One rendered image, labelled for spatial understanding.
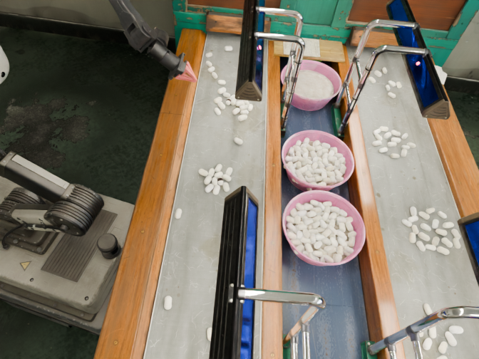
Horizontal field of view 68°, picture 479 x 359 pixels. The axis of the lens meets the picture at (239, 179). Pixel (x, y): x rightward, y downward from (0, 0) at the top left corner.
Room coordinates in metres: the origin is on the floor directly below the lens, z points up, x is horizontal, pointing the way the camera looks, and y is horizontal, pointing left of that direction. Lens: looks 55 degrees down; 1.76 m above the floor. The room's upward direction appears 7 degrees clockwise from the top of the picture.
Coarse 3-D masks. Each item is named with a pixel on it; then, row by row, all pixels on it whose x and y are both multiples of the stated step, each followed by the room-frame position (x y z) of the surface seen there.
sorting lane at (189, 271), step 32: (224, 64) 1.35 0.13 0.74; (224, 96) 1.14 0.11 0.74; (192, 128) 0.94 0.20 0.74; (224, 128) 0.96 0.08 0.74; (256, 128) 0.98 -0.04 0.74; (192, 160) 0.79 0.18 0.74; (224, 160) 0.80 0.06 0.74; (256, 160) 0.82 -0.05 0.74; (192, 192) 0.65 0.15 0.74; (224, 192) 0.67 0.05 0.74; (256, 192) 0.68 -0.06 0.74; (192, 224) 0.53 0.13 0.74; (192, 256) 0.42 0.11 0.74; (160, 288) 0.31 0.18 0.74; (192, 288) 0.33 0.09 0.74; (160, 320) 0.23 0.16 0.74; (192, 320) 0.24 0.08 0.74; (256, 320) 0.26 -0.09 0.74; (160, 352) 0.15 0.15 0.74; (192, 352) 0.16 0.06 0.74; (256, 352) 0.18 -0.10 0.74
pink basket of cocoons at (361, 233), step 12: (312, 192) 0.69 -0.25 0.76; (324, 192) 0.70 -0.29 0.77; (288, 204) 0.63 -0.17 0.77; (348, 204) 0.66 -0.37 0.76; (348, 216) 0.64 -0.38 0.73; (360, 216) 0.62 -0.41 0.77; (360, 228) 0.58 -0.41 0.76; (288, 240) 0.50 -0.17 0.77; (360, 240) 0.54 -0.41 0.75; (300, 252) 0.47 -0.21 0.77; (312, 264) 0.47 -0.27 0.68; (324, 264) 0.44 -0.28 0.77; (336, 264) 0.44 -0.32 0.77
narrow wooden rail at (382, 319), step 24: (336, 72) 1.41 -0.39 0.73; (336, 96) 1.29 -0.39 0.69; (360, 120) 1.08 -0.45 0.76; (360, 144) 0.95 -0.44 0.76; (360, 168) 0.83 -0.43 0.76; (360, 192) 0.72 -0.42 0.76; (360, 264) 0.49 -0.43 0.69; (384, 264) 0.46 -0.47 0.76; (384, 288) 0.39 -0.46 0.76; (384, 312) 0.32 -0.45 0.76; (384, 336) 0.26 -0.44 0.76
